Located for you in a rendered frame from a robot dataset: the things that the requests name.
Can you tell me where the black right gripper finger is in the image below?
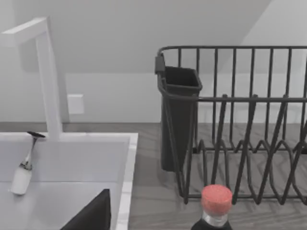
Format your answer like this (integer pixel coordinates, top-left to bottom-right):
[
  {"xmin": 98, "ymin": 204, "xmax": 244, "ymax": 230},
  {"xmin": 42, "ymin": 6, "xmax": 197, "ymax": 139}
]
[{"xmin": 60, "ymin": 188, "xmax": 112, "ymax": 230}]

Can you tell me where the white sink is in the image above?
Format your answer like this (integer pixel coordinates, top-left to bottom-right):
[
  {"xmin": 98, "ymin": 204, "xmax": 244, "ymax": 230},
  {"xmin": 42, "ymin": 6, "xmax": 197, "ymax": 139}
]
[{"xmin": 0, "ymin": 132, "xmax": 139, "ymax": 230}]

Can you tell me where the white brush with black head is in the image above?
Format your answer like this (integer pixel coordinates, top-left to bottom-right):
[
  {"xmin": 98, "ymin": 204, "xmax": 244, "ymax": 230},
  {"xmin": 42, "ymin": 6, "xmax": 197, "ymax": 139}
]
[{"xmin": 10, "ymin": 131, "xmax": 46, "ymax": 195}]

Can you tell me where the black cutlery holder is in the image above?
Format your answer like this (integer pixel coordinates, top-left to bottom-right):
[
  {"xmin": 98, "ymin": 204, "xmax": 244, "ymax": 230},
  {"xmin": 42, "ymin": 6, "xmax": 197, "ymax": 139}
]
[{"xmin": 158, "ymin": 66, "xmax": 203, "ymax": 172}]

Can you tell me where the tall white tap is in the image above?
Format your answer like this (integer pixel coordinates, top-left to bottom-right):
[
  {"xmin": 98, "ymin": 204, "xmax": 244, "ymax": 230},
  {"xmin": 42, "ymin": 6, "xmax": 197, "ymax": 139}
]
[{"xmin": 0, "ymin": 16, "xmax": 64, "ymax": 142}]

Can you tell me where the black wire dish rack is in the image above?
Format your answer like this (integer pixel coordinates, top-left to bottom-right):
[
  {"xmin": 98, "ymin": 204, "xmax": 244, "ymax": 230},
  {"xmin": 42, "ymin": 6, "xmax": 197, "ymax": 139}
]
[{"xmin": 155, "ymin": 46, "xmax": 307, "ymax": 206}]

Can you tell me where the dark bottle with red cap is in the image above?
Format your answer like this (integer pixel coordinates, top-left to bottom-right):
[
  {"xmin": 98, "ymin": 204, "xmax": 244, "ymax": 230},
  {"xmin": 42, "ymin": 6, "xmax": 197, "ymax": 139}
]
[{"xmin": 190, "ymin": 184, "xmax": 234, "ymax": 230}]

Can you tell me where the white wall plate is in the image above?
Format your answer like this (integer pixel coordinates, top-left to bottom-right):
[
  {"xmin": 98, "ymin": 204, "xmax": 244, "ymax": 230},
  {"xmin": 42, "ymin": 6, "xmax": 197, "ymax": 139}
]
[{"xmin": 67, "ymin": 94, "xmax": 85, "ymax": 115}]

